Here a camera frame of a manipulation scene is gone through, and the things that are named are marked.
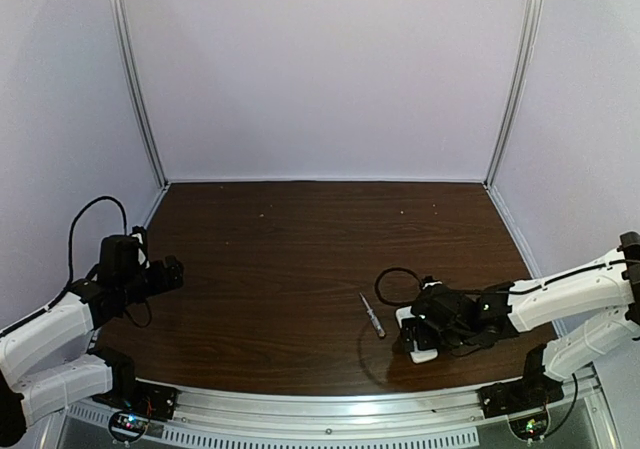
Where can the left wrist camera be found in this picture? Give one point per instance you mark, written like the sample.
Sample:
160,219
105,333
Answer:
139,234

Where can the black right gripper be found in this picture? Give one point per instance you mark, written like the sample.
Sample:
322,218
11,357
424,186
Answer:
417,330

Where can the aluminium corner post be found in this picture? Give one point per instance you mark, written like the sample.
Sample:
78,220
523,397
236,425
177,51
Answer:
123,35
525,50

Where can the aluminium left corner post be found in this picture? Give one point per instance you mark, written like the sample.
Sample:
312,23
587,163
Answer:
123,35

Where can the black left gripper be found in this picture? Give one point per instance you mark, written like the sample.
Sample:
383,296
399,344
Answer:
170,271

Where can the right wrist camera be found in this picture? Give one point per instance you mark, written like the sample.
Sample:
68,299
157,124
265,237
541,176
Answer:
428,282

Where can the aluminium left floor rail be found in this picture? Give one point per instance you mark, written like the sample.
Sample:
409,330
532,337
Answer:
157,201

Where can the white remote control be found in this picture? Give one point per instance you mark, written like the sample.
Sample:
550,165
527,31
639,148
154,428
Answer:
417,338

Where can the aluminium front rail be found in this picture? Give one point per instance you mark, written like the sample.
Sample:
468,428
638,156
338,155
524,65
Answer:
451,418

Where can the clear handle screwdriver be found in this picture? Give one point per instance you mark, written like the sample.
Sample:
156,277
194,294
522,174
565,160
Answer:
375,322

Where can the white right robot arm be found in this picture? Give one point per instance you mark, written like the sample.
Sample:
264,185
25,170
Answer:
607,288

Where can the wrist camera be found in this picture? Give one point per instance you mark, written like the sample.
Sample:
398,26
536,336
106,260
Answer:
139,234
428,282

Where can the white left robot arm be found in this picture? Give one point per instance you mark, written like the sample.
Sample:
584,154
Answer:
29,390

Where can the aluminium right corner post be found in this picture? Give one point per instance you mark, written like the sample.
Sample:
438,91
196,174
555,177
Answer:
525,50

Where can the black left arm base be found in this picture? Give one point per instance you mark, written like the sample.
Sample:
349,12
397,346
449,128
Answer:
148,399

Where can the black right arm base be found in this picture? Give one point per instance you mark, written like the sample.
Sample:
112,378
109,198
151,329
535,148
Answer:
526,393

